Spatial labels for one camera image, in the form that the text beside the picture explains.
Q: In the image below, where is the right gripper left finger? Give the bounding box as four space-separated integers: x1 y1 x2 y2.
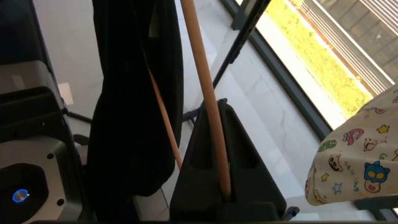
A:
170 105 223 222

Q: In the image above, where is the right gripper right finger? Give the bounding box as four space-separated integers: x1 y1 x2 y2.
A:
217 98 287 222

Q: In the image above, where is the black garment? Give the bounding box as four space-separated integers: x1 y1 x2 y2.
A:
85 0 185 224

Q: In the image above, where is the cream printed garment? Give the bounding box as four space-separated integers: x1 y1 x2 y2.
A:
304 83 398 207

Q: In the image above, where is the pink clothes hanger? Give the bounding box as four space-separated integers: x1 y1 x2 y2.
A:
146 0 233 200

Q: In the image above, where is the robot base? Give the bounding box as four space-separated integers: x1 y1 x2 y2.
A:
0 0 93 224

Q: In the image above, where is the black clothes rack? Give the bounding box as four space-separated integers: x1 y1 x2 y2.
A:
182 0 398 222

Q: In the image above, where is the black cable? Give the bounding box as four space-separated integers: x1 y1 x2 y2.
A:
62 108 93 124

